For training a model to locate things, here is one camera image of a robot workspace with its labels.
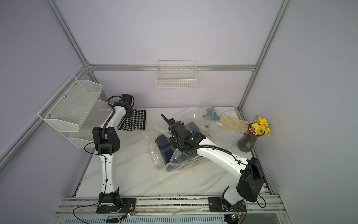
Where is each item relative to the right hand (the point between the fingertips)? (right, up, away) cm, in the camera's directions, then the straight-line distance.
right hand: (177, 138), depth 80 cm
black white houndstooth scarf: (-33, +9, +27) cm, 43 cm away
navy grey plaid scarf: (-7, -6, +5) cm, 10 cm away
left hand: (-42, +14, +22) cm, 49 cm away
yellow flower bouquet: (+48, +7, -3) cm, 48 cm away
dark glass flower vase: (+44, -3, +6) cm, 45 cm away
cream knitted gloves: (+44, +8, +30) cm, 54 cm away
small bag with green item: (+24, +17, +34) cm, 45 cm away
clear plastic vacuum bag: (-10, +6, +1) cm, 11 cm away
